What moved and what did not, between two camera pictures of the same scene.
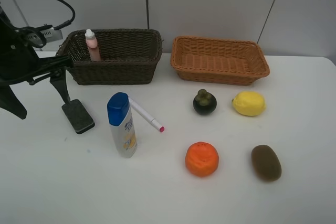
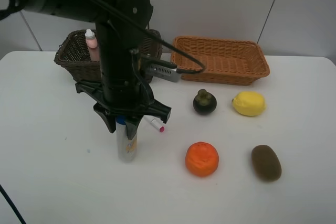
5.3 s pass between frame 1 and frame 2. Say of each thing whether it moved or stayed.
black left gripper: moved
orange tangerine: stayed
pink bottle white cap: stayed
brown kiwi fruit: stayed
